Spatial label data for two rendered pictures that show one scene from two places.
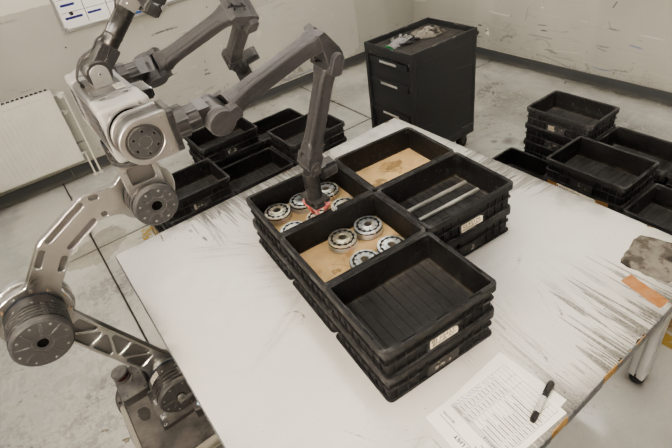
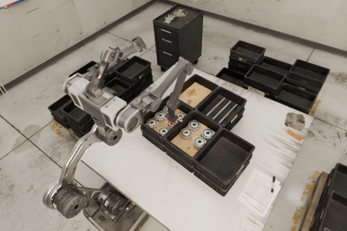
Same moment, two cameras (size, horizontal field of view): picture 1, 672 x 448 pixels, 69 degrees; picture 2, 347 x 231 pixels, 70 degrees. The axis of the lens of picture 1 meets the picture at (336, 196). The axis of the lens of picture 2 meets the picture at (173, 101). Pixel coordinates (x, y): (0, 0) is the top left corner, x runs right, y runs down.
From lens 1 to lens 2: 0.80 m
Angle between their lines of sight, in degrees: 18
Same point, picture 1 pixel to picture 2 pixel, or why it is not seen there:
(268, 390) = (175, 201)
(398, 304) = (218, 159)
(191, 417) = (124, 214)
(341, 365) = (199, 185)
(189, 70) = (48, 30)
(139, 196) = (109, 136)
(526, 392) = (267, 182)
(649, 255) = (293, 120)
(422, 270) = (221, 142)
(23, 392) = (22, 221)
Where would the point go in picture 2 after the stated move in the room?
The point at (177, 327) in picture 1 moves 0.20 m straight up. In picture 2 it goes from (123, 183) to (117, 170)
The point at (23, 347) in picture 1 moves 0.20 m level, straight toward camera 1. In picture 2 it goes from (69, 211) to (95, 224)
